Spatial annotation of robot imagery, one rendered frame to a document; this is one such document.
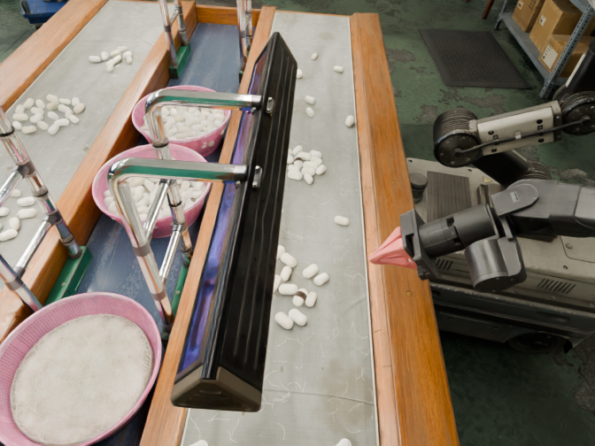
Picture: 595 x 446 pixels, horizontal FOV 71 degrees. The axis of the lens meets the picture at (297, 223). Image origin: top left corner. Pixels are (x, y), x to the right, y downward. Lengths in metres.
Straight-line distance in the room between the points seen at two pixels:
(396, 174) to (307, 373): 0.54
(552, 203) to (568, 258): 0.86
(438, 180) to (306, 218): 0.71
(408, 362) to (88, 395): 0.53
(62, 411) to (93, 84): 0.98
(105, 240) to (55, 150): 0.30
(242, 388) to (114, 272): 0.65
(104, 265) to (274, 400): 0.49
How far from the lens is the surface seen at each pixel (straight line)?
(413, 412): 0.73
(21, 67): 1.59
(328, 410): 0.73
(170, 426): 0.71
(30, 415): 0.83
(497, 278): 0.62
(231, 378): 0.37
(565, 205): 0.63
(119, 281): 0.97
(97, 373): 0.81
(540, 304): 1.52
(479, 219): 0.66
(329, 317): 0.80
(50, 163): 1.20
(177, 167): 0.49
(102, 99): 1.39
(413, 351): 0.77
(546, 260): 1.45
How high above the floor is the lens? 1.43
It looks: 48 degrees down
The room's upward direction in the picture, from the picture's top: 4 degrees clockwise
